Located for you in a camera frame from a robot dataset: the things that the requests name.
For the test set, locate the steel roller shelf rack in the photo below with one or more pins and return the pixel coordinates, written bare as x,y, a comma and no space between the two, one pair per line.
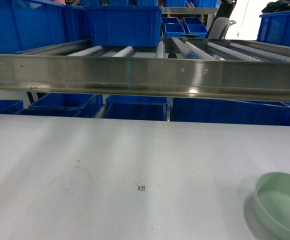
195,68

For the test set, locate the green bowl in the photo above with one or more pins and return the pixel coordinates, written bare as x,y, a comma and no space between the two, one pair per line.
271,201

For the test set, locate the large blue bin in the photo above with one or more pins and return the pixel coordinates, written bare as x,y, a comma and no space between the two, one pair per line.
124,26
30,24

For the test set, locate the large blue bin left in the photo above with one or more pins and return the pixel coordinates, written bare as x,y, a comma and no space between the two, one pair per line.
30,24

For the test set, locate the small QR sticker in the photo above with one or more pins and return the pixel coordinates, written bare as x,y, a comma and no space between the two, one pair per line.
142,188

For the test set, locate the blue bin far right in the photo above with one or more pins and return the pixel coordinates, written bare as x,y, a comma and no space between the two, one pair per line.
275,28

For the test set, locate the large blue bin centre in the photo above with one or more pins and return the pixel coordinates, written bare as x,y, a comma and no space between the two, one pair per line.
124,26

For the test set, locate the grey office chair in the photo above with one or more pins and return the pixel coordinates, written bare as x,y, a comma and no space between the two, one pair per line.
220,28

